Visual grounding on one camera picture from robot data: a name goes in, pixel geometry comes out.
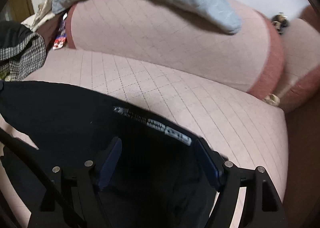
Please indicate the pink bolster cushion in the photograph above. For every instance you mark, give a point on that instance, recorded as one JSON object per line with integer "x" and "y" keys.
{"x": 251, "y": 60}

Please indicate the black pants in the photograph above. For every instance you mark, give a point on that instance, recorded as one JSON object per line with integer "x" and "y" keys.
{"x": 158, "y": 180}

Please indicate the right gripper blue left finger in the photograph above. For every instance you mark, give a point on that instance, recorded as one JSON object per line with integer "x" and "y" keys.
{"x": 107, "y": 162}

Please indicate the cream fabric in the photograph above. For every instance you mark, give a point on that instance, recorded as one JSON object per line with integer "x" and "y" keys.
{"x": 42, "y": 16}

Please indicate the black white houndstooth garment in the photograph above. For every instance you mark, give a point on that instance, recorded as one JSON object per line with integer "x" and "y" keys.
{"x": 22, "y": 51}

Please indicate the small dark ornament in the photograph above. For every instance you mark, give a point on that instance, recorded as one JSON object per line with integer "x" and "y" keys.
{"x": 280, "y": 22}

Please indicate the red white blue packet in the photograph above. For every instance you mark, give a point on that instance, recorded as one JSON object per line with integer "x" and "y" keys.
{"x": 61, "y": 34}

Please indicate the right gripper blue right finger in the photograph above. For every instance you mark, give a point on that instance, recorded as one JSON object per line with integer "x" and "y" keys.
{"x": 211, "y": 162}

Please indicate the pink quilted mattress cover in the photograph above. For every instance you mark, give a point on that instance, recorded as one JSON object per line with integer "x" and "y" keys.
{"x": 249, "y": 135}

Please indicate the wooden glass door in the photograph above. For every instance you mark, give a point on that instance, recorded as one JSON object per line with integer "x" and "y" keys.
{"x": 17, "y": 10}

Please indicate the cream tassel knot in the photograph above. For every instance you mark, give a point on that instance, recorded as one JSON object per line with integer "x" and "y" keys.
{"x": 272, "y": 99}

